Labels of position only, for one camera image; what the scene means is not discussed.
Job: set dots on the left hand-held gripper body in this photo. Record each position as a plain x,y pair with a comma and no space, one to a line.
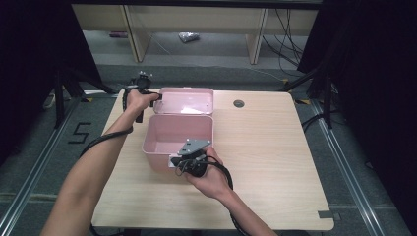
141,83

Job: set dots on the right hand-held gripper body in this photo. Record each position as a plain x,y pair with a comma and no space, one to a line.
193,147

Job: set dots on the pink plastic storage box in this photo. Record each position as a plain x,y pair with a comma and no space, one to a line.
177,131

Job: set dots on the person's left hand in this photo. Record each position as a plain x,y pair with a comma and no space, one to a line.
137,101

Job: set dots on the person's right hand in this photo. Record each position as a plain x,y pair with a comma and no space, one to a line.
213,183

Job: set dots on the pink box lid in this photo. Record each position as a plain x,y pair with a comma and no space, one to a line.
137,42

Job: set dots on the small pink item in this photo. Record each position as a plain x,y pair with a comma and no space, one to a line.
118,34

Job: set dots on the yellow floor tape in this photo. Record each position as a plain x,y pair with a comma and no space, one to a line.
303,101
87,99

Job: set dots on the silver foil bag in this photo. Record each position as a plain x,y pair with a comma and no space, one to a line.
189,36

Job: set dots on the black metal stand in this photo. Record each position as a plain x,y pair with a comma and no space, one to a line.
327,98
59,98

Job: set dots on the black metal beam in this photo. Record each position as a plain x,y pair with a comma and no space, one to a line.
196,2

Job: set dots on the black curtain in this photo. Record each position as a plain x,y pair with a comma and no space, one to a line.
377,65
32,49

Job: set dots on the metal floor rail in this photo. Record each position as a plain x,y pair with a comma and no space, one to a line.
345,170
34,170

